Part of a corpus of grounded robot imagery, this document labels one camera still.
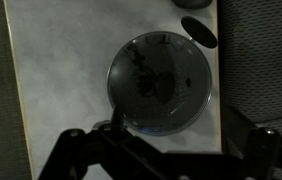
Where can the dark grey sofa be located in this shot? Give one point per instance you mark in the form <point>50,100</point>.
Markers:
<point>250,64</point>

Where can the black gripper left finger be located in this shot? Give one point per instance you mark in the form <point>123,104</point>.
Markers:
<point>117,119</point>

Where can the black cooking pot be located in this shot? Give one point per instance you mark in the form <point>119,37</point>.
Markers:
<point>199,31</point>

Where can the black plastic spoon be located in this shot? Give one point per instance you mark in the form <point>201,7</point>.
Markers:
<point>192,4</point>

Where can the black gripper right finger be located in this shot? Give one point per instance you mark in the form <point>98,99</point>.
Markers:
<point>235,131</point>

